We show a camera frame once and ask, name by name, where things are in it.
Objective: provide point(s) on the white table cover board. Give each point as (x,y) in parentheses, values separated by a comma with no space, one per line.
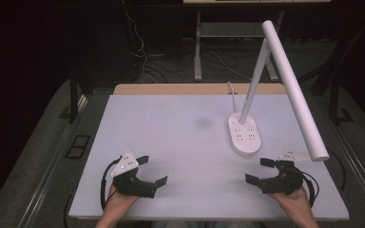
(187,152)

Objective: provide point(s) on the person's left hand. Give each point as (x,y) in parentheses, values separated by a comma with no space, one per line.
(119,201)

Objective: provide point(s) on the black metal stand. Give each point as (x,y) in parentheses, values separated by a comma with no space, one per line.
(73,95)
(334,95)

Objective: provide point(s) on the grey metal table frame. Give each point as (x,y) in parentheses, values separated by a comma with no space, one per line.
(199,47)

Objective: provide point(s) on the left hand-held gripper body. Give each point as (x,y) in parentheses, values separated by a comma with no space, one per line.
(132,184)

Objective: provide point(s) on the white desk lamp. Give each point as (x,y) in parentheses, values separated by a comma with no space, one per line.
(245,137)

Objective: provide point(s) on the person's right hand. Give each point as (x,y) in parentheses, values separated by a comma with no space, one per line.
(294,201)

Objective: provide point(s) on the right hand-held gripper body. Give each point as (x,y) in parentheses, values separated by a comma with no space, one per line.
(283,182)

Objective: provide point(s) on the black floor frame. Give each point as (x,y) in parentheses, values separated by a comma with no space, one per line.
(77,146)

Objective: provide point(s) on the metal floor rail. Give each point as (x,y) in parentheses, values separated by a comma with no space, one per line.
(361,180)
(44,183)

